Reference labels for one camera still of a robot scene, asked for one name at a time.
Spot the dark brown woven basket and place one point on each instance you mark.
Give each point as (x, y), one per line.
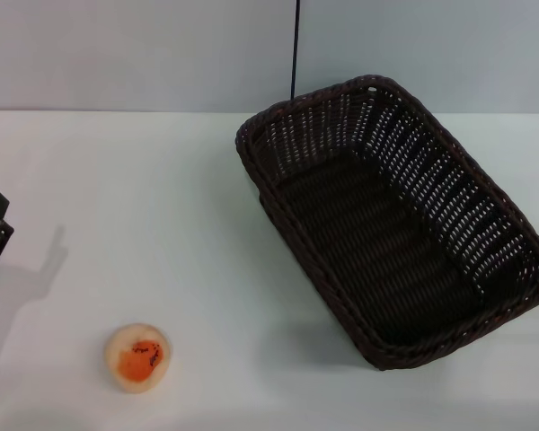
(368, 233)

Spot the black vertical strip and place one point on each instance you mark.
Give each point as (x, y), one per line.
(294, 45)

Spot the round bun with orange centre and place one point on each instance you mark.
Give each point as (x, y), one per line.
(137, 359)

